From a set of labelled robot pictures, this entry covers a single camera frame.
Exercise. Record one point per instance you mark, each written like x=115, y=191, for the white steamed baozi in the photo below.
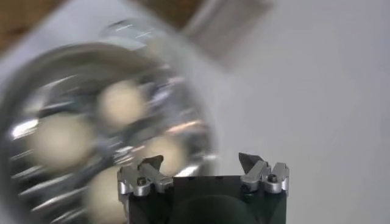
x=122, y=102
x=59, y=141
x=170, y=152
x=103, y=198

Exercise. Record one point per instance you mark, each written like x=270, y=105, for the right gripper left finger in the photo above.
x=158, y=181

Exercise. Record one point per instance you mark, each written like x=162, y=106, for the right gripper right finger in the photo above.
x=256, y=176

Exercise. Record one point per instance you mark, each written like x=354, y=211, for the perforated steel steamer basket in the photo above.
x=76, y=70

